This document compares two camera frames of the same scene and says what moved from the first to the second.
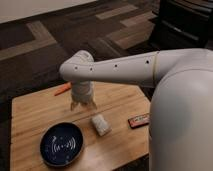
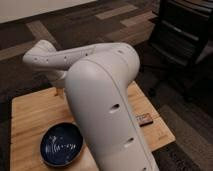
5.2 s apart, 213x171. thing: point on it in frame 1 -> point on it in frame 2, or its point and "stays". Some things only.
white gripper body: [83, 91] -> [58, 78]
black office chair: [182, 25] stays
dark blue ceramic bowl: [61, 144] stays
